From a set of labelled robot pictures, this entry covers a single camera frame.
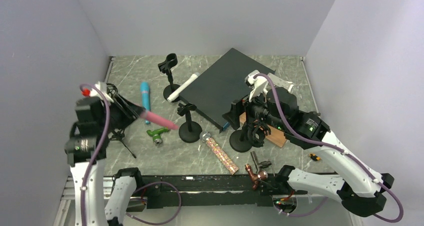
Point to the silver pipe fitting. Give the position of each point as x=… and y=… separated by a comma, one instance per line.
x=260, y=166

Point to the white microphone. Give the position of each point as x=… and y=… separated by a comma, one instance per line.
x=173, y=96

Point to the glitter copper microphone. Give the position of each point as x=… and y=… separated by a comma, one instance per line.
x=206, y=137

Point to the copper pipe fitting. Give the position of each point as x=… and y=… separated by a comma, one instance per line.
x=262, y=175

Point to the pink toy microphone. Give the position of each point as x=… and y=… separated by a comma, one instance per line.
x=156, y=119

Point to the blue toy microphone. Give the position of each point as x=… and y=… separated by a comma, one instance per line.
x=145, y=95

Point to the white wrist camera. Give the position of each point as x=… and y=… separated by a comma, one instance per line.
x=93, y=91
x=258, y=82

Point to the dark blue-edged electronics box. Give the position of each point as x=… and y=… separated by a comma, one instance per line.
x=223, y=82

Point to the short black clip stand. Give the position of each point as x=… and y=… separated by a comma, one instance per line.
x=189, y=131

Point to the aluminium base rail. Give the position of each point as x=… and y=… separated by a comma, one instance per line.
x=211, y=190

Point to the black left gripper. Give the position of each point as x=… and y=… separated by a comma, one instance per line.
x=130, y=112

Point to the wooden board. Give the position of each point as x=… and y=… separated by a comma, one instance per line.
x=274, y=135

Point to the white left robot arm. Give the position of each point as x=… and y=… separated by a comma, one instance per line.
x=91, y=207

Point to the tall black microphone stand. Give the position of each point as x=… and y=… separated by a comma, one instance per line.
x=165, y=67

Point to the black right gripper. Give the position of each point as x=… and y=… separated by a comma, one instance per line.
x=238, y=107

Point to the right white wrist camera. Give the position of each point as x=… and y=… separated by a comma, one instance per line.
x=258, y=82

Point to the yellow utility knife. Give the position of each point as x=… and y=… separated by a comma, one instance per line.
x=314, y=157

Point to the black tripod shock mount stand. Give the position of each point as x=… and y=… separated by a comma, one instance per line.
x=118, y=132

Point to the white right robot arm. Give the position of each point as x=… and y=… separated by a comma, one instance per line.
x=360, y=189

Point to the green pipe fitting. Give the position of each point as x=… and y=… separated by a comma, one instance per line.
x=156, y=134

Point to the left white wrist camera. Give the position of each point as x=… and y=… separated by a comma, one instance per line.
x=93, y=91

